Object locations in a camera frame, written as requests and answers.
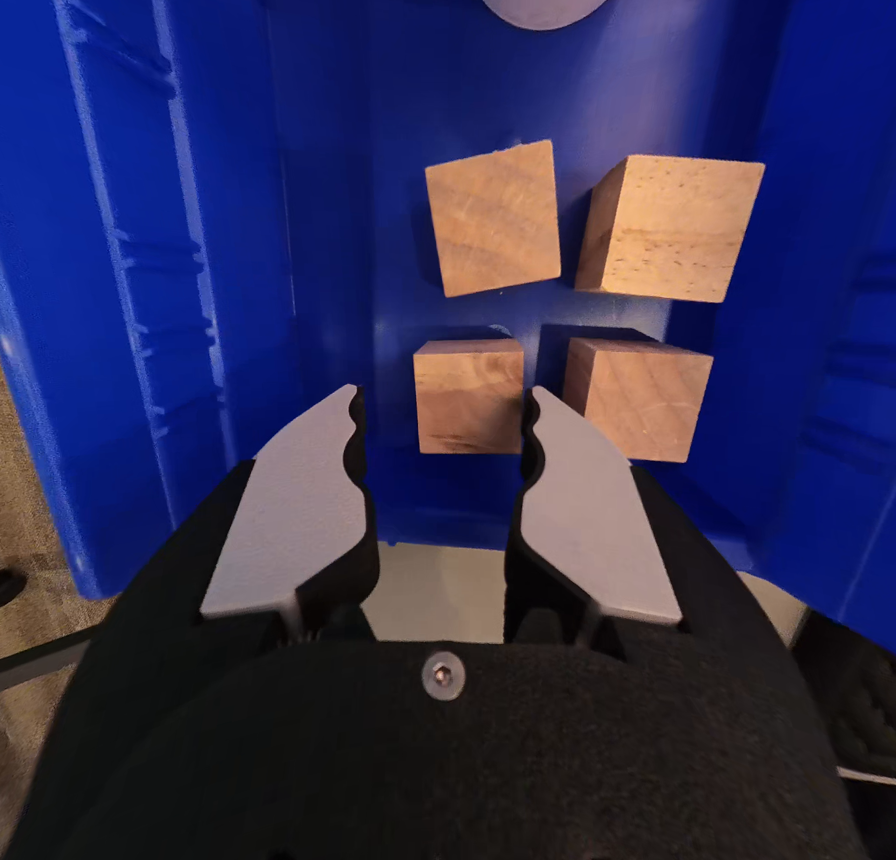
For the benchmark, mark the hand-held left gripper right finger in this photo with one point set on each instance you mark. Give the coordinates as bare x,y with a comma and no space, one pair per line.
595,531

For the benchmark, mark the wooden cube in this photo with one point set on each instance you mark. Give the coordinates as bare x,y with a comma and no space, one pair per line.
640,398
668,230
469,398
493,219

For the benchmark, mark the black chair base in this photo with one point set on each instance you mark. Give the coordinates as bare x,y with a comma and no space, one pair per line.
42,657

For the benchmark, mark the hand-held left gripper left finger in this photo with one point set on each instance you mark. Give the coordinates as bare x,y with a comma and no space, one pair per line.
294,524

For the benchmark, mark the blue plastic bin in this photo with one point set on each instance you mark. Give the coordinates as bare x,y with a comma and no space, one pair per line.
210,244

